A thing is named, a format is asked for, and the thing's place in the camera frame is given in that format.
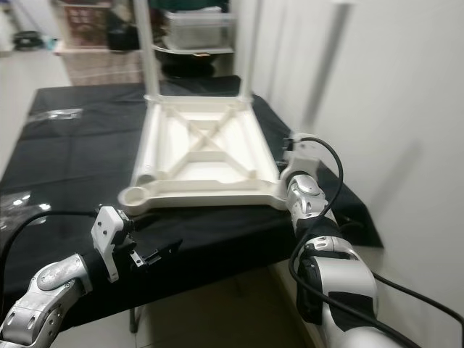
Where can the white plastic children table top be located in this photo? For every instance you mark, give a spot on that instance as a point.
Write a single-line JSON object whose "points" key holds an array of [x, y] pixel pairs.
{"points": [[210, 170]]}

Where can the black tablecloth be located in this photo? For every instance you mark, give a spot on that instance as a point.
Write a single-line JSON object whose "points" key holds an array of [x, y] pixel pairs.
{"points": [[72, 167]]}

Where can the clear tape patch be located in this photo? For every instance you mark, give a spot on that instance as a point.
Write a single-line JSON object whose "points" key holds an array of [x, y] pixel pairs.
{"points": [[18, 203]]}

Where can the black wok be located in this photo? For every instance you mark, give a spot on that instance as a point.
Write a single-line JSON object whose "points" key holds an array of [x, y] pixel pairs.
{"points": [[192, 65]]}

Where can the clear plastic bag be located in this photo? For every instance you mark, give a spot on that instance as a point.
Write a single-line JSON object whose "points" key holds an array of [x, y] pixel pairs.
{"points": [[64, 114]]}

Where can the clear plastic storage box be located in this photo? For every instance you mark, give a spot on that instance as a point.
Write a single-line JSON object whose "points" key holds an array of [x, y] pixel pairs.
{"points": [[199, 32]]}

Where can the dark green round lid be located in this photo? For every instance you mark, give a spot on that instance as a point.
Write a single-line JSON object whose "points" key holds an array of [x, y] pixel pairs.
{"points": [[188, 4]]}

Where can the black plastic bag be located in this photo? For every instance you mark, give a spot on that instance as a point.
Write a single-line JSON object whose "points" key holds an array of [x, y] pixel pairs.
{"points": [[123, 36]]}

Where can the teal head broom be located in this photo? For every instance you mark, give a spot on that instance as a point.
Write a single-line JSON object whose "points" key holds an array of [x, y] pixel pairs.
{"points": [[49, 45]]}

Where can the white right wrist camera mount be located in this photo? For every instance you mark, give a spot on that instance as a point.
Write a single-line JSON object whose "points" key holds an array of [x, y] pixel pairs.
{"points": [[304, 156]]}

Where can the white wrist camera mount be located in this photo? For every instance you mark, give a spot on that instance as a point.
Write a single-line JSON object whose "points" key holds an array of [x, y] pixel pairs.
{"points": [[109, 228], [304, 156]]}

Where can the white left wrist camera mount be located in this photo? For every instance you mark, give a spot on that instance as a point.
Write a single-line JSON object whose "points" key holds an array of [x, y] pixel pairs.
{"points": [[109, 228]]}

